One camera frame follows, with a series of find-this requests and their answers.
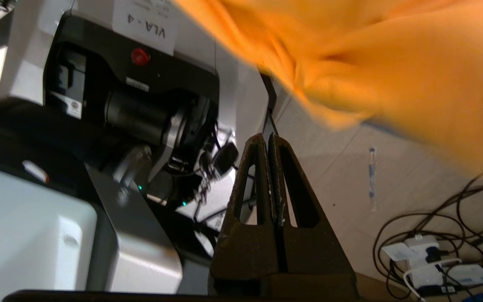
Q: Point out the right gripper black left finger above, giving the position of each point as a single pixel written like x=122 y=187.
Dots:
x=245 y=251

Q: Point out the white power strip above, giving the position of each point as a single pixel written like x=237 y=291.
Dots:
x=424 y=260

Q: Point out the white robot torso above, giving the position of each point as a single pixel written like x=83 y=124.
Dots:
x=237 y=88

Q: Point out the red emergency stop button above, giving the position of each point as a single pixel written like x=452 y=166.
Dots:
x=140 y=56

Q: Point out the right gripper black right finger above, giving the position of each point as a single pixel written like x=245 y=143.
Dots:
x=308 y=251

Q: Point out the yellow polo shirt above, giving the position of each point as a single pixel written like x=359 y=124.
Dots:
x=392 y=63

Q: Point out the white paper label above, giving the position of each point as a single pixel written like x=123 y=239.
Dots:
x=145 y=23

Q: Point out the white power adapter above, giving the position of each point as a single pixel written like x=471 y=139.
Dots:
x=472 y=274

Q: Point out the white blue pen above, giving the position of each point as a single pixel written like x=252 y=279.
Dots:
x=372 y=180

